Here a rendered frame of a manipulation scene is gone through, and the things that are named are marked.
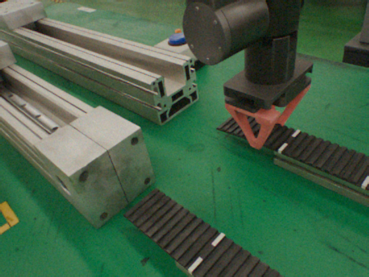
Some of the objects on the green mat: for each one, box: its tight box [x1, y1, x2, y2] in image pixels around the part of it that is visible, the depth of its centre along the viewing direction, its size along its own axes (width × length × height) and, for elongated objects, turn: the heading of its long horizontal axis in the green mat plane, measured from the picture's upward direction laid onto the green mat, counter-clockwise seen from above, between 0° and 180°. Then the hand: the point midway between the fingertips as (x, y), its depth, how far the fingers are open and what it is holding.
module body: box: [0, 17, 199, 126], centre depth 77 cm, size 80×10×8 cm, turn 56°
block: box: [34, 106, 156, 229], centre depth 41 cm, size 9×12×10 cm
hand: (266, 132), depth 42 cm, fingers closed on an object, 5 cm apart
